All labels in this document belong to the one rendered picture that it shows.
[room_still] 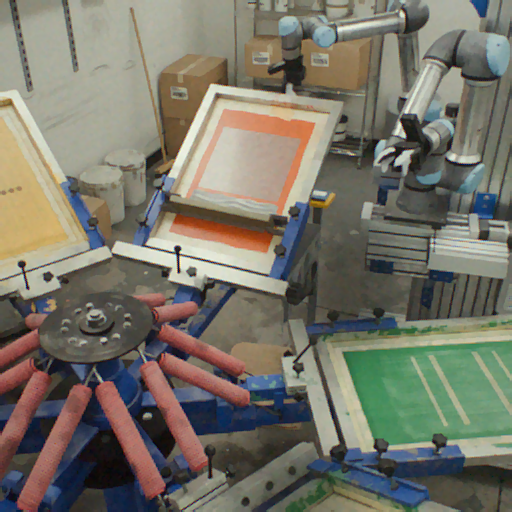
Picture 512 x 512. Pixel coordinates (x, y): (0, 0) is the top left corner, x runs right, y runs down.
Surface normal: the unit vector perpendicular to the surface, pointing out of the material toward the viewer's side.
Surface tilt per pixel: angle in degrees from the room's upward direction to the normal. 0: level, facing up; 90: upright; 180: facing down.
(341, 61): 89
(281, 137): 32
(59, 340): 0
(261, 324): 0
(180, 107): 90
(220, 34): 90
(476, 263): 90
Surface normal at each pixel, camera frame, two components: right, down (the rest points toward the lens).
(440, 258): -0.25, 0.51
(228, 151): -0.21, -0.46
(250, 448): 0.00, -0.85
